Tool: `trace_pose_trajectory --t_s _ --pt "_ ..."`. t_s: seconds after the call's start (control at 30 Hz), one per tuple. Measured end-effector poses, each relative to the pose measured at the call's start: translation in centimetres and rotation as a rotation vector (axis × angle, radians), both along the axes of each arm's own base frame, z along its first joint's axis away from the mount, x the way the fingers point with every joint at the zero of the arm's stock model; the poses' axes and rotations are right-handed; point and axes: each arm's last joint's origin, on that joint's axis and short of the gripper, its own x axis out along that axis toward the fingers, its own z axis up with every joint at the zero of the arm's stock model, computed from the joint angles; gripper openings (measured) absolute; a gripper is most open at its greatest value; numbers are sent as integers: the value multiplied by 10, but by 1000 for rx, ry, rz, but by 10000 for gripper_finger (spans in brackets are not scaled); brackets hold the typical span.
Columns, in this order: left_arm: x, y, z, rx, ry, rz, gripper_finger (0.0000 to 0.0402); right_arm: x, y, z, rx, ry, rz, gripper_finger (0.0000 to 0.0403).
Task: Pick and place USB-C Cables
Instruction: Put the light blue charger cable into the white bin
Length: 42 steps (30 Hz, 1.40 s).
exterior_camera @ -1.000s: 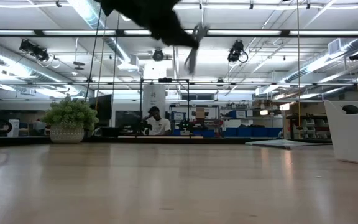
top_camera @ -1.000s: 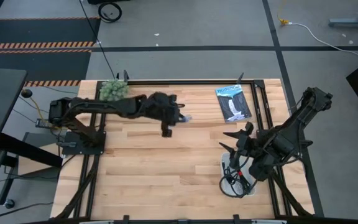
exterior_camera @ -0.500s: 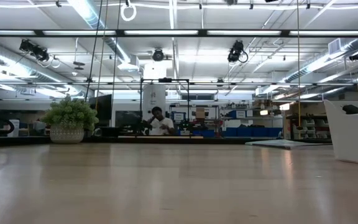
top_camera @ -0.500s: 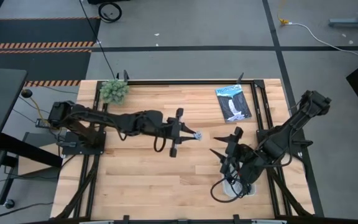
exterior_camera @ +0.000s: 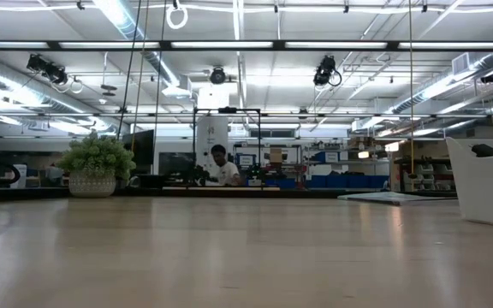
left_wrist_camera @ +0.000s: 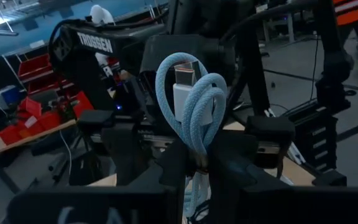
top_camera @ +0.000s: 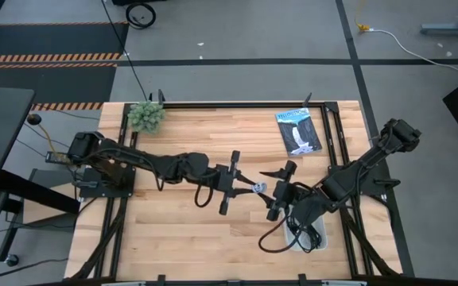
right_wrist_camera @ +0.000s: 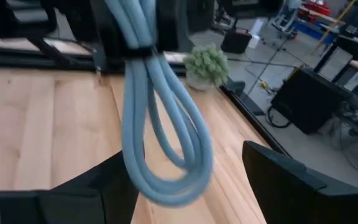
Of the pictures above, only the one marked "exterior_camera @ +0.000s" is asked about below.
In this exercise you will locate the black ceiling camera on bar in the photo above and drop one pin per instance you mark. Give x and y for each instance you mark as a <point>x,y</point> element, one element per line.
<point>49,70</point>

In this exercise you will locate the black overhead light bar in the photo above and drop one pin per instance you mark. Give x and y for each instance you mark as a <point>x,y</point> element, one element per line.
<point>246,45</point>

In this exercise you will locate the white patterned plant pot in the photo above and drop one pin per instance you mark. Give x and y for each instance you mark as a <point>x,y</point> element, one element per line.
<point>92,185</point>

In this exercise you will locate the green potted plant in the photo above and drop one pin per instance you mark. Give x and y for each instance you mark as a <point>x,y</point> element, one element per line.
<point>96,156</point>

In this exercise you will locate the white plastic bin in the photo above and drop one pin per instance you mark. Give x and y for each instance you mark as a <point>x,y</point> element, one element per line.
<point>490,188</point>

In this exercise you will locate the grey flat mat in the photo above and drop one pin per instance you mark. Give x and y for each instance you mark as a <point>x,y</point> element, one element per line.
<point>394,197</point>

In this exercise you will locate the round black ceiling camera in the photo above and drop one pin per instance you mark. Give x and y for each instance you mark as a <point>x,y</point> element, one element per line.
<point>217,75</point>

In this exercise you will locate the black monitor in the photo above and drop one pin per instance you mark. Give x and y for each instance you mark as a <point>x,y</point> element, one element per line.
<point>141,147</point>

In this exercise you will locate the person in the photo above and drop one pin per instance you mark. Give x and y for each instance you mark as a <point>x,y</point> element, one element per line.
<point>227,171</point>

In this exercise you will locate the small black ceiling camera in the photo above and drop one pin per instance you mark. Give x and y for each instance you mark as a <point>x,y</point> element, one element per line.
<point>490,78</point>

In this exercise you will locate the black metal frame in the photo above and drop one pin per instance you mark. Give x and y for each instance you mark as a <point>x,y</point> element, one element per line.
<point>227,110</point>

